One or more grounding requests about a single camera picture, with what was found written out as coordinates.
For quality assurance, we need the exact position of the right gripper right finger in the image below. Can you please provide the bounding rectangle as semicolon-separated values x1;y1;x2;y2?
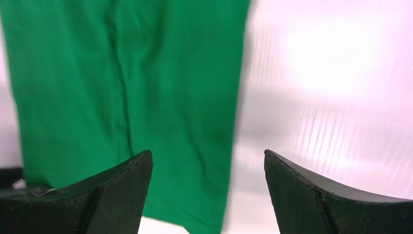
264;150;413;234

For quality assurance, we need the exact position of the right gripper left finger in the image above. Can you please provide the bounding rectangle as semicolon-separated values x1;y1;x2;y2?
0;151;153;234

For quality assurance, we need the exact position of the green t shirt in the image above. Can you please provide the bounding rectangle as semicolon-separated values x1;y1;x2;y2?
0;0;250;234

